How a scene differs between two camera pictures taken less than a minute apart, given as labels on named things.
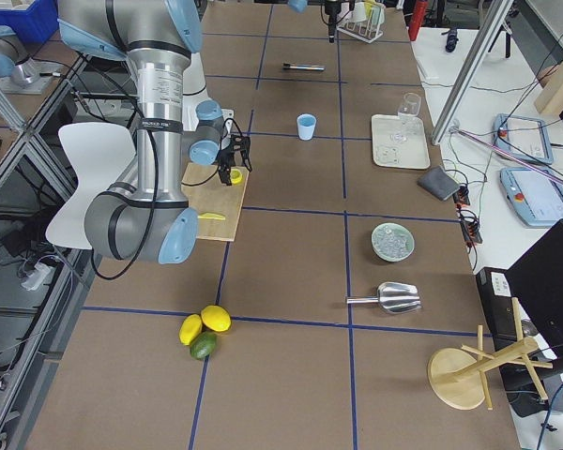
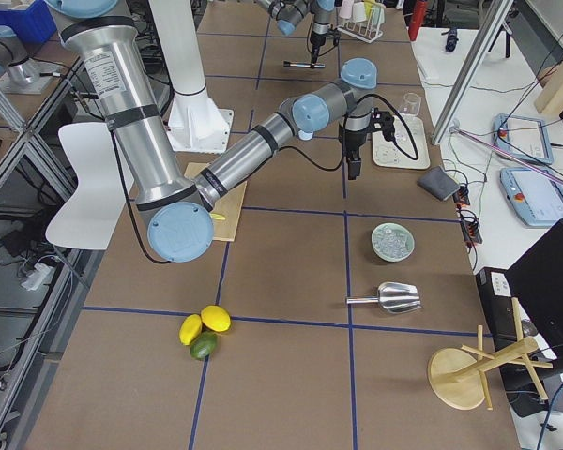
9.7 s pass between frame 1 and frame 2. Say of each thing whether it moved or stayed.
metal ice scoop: stayed
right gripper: moved
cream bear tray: stayed
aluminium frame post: stayed
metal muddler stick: stayed
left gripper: moved
